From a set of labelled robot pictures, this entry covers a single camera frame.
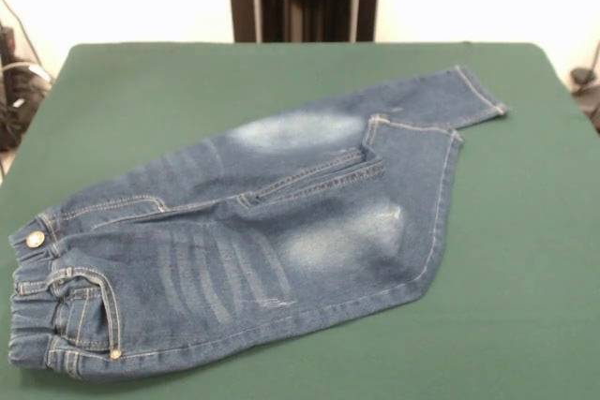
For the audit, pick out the black upright bar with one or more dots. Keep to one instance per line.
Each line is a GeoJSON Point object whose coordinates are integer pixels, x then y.
{"type": "Point", "coordinates": [5, 46]}

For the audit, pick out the dark green table cloth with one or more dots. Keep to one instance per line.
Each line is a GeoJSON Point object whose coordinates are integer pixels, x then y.
{"type": "Point", "coordinates": [140, 114]}

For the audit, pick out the blue denim jeans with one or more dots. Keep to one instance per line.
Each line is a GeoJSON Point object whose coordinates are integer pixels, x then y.
{"type": "Point", "coordinates": [234, 255]}

